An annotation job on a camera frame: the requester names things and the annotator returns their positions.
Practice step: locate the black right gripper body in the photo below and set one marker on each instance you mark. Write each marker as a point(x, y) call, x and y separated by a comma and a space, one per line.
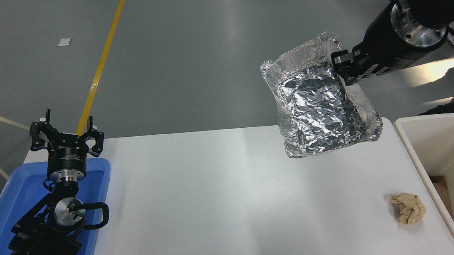
point(380, 44)

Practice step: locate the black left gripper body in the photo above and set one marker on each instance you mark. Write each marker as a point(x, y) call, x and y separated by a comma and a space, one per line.
point(67, 158)

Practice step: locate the silver foil tray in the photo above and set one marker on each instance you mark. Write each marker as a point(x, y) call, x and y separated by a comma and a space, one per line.
point(315, 107)

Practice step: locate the blue plastic tray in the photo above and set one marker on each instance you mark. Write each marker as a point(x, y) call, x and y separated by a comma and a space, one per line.
point(19, 195)

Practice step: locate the yellow floor tape line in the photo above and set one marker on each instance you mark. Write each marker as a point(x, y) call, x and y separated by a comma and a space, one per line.
point(100, 64)

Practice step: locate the crumpled tan paper ball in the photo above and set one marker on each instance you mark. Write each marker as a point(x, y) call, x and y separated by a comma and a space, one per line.
point(408, 208)

